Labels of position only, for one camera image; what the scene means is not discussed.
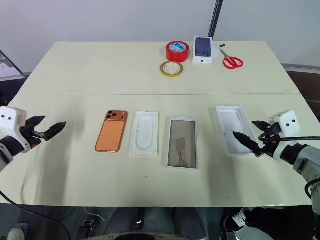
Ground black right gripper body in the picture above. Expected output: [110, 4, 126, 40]
[254, 122, 280, 158]

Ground black metal pole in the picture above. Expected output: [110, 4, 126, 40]
[208, 0, 224, 42]

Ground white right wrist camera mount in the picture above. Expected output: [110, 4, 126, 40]
[268, 109, 301, 161]

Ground red handled scissors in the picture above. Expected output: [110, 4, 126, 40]
[219, 47, 245, 70]

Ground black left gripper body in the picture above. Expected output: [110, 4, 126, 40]
[19, 123, 46, 149]

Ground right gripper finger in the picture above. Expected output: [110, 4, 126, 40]
[232, 131, 261, 154]
[251, 120, 270, 133]

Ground orange smartphone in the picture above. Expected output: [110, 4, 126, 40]
[94, 110, 129, 153]

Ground white plastic tray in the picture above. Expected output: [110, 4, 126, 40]
[215, 105, 258, 158]

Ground thin white wire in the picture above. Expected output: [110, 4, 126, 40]
[83, 207, 108, 223]

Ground grey skirting rail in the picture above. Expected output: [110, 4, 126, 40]
[282, 63, 320, 75]

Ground white box blue phone print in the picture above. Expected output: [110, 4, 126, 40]
[192, 36, 214, 65]

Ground yellow tape roll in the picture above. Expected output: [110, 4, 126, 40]
[160, 60, 185, 78]

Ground black connector block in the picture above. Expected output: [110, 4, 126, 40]
[76, 219, 97, 240]

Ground red tape roll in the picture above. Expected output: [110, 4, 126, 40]
[165, 41, 190, 63]

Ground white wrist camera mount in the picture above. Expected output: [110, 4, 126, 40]
[0, 106, 35, 154]
[268, 109, 301, 161]

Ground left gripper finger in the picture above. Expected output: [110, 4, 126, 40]
[43, 121, 67, 142]
[26, 115, 46, 131]

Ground grey metal frame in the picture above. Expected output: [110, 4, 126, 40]
[0, 49, 25, 81]

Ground phone box lid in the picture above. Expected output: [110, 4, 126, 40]
[165, 116, 201, 171]

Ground white round caster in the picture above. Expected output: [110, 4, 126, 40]
[7, 227, 26, 240]

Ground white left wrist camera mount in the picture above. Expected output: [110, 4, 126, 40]
[0, 106, 35, 154]

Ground black white sneaker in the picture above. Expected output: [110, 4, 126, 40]
[223, 207, 251, 232]

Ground white moulded insert tray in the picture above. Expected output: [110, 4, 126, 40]
[129, 111, 160, 157]

